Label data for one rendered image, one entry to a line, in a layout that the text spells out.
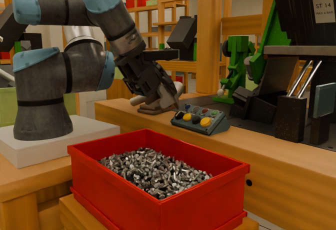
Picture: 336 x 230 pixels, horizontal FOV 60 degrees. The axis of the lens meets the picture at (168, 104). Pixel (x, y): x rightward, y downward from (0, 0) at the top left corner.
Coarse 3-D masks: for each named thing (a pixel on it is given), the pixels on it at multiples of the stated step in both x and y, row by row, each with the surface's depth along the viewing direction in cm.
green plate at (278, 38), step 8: (272, 8) 81; (272, 16) 82; (272, 24) 83; (264, 32) 84; (272, 32) 83; (280, 32) 82; (264, 40) 84; (272, 40) 84; (280, 40) 82; (288, 40) 80; (264, 64) 89
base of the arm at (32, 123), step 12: (24, 108) 74; (36, 108) 74; (48, 108) 75; (60, 108) 78; (24, 120) 74; (36, 120) 73; (48, 120) 74; (60, 120) 77; (24, 132) 73; (36, 132) 73; (48, 132) 74; (60, 132) 76
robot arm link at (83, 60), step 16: (64, 32) 87; (80, 32) 85; (64, 48) 84; (80, 48) 81; (96, 48) 83; (80, 64) 78; (96, 64) 81; (112, 64) 83; (80, 80) 79; (96, 80) 81; (112, 80) 85
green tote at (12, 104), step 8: (0, 88) 118; (8, 88) 120; (0, 96) 119; (8, 96) 121; (64, 96) 132; (72, 96) 134; (0, 104) 119; (8, 104) 121; (16, 104) 123; (64, 104) 133; (72, 104) 135; (0, 112) 120; (8, 112) 122; (16, 112) 123; (72, 112) 135; (0, 120) 121; (8, 120) 122
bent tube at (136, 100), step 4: (176, 84) 88; (180, 84) 88; (176, 88) 85; (180, 88) 86; (180, 92) 85; (136, 96) 102; (140, 96) 101; (144, 96) 100; (132, 100) 103; (136, 100) 102; (140, 100) 101; (132, 104) 103; (136, 104) 103; (172, 104) 81; (164, 108) 83; (168, 108) 82
